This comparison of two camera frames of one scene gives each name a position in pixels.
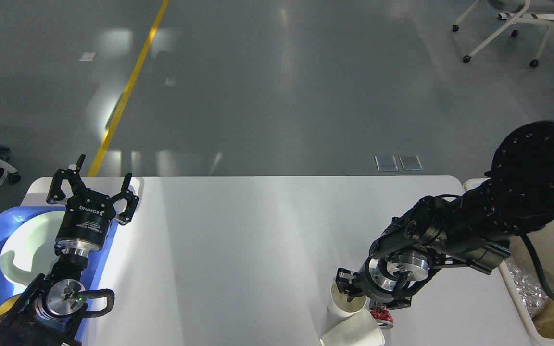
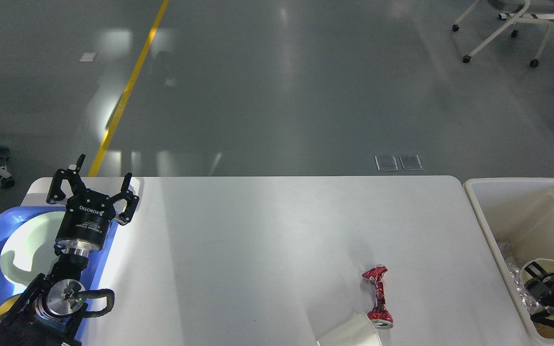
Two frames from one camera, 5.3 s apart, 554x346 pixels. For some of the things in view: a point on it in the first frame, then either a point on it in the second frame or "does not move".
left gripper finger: (73, 175) does not move
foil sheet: (529, 289) does not move
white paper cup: (338, 304) → (548, 265)
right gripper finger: (391, 303) → (537, 272)
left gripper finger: (132, 201) does not move
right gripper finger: (349, 283) → (539, 289)
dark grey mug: (2, 310) does not move
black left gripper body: (87, 222) does not move
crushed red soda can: (383, 317) does not move
